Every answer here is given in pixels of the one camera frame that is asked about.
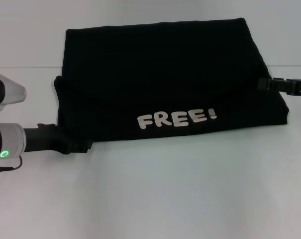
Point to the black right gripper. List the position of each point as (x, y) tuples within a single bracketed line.
[(299, 87)]

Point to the black shirt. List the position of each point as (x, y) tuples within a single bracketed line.
[(165, 74)]

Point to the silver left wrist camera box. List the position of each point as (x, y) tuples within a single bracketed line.
[(13, 92)]

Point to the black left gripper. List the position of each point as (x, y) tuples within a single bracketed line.
[(45, 139)]

